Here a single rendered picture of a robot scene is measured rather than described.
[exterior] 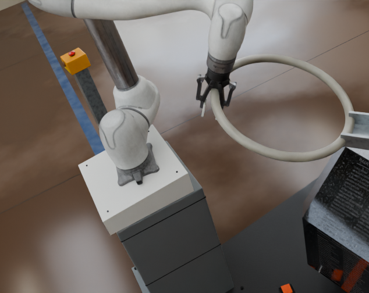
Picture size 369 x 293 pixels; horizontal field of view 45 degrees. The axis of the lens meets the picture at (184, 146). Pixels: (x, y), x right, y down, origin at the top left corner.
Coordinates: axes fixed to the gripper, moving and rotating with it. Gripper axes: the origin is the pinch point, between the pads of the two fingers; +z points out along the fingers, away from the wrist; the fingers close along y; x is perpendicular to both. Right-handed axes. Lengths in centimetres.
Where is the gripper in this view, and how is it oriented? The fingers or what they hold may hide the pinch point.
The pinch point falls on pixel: (210, 109)
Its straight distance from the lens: 159.3
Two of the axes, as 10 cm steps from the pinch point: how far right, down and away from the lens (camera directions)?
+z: -0.9, 6.3, 7.7
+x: 2.0, -7.5, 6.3
